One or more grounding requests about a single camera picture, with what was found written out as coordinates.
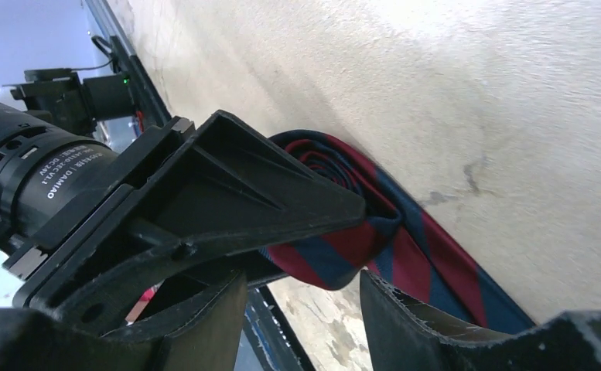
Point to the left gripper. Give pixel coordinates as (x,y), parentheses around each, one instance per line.
(74,202)

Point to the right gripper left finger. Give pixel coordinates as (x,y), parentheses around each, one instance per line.
(200,333)

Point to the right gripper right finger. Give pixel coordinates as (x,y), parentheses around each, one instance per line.
(404,333)

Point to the red navy striped tie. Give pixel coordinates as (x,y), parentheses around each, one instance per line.
(397,240)

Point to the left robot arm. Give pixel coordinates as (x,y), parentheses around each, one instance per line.
(89,230)

